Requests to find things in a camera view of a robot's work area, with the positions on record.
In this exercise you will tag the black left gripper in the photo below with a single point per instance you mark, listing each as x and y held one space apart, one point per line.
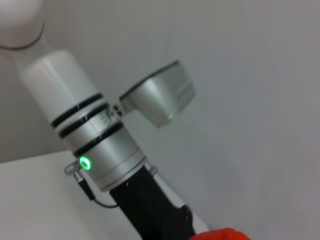
150 212

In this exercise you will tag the orange toy fruit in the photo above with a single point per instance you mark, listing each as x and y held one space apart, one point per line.
222 235

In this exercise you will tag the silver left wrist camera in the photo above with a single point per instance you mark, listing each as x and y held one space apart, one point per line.
162 95

